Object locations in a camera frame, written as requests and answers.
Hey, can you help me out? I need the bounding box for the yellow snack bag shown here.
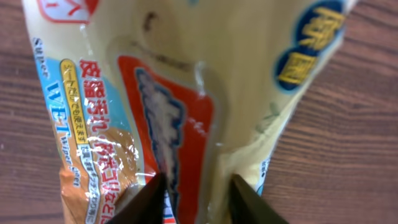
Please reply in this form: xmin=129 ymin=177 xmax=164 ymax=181
xmin=22 ymin=0 xmax=355 ymax=224

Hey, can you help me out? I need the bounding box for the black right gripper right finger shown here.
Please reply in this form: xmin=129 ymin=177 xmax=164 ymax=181
xmin=229 ymin=174 xmax=288 ymax=224

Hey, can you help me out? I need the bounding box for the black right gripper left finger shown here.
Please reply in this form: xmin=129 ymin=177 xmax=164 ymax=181
xmin=106 ymin=173 xmax=167 ymax=224

